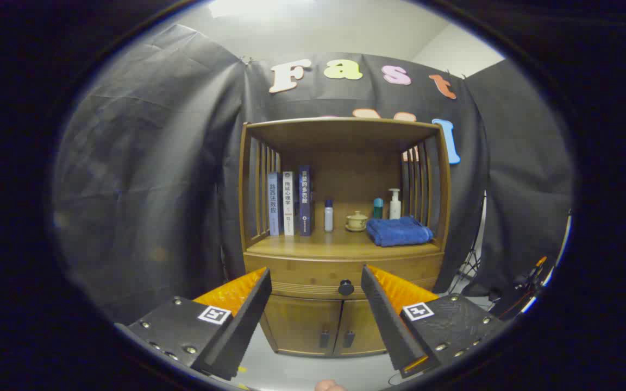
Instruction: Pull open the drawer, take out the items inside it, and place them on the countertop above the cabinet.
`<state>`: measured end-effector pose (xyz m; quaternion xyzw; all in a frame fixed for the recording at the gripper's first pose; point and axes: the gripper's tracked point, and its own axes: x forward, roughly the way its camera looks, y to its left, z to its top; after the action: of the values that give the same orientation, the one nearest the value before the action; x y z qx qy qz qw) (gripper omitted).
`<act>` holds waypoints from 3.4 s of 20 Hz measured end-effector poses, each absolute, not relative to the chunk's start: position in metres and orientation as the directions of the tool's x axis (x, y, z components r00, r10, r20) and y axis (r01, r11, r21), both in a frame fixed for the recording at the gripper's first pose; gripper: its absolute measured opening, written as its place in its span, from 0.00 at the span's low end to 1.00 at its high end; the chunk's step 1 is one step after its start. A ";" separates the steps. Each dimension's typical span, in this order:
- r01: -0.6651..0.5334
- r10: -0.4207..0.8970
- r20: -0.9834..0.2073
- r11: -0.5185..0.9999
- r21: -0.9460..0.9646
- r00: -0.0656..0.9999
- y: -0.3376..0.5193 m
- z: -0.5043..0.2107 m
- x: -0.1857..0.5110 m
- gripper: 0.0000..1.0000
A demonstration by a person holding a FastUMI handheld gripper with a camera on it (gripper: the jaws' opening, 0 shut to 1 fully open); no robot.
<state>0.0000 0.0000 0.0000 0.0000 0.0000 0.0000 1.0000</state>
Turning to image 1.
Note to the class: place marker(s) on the black drawer knob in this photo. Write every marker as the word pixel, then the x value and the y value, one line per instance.
pixel 346 288

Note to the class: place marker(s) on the blue folded towel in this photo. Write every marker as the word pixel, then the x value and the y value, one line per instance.
pixel 400 231

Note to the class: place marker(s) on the wooden cabinet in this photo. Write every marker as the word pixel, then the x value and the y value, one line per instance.
pixel 345 163

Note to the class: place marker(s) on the beige lidded teacup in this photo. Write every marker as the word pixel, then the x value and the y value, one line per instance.
pixel 356 221

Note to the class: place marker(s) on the wooden countertop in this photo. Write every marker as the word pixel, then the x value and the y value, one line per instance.
pixel 324 244

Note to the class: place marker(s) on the dark blue book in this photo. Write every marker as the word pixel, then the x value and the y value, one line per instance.
pixel 305 201

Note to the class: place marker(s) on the white bottle with blue cap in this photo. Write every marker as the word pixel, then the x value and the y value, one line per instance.
pixel 328 217

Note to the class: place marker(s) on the teal bottle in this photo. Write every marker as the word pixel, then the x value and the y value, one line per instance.
pixel 378 209

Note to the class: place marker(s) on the dark equipment with orange clip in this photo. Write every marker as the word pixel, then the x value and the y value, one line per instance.
pixel 525 288

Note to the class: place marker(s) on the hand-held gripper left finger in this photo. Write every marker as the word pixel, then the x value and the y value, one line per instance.
pixel 239 331

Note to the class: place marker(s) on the light blue book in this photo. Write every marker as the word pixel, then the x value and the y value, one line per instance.
pixel 274 206

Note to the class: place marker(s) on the white book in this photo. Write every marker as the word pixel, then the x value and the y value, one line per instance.
pixel 288 206

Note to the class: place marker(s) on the wooden cabinet door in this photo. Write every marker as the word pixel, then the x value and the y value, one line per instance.
pixel 296 323
pixel 364 323

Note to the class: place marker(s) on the white pump bottle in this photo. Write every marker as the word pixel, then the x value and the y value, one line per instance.
pixel 395 209

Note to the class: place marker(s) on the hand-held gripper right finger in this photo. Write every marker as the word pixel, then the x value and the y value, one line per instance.
pixel 389 326

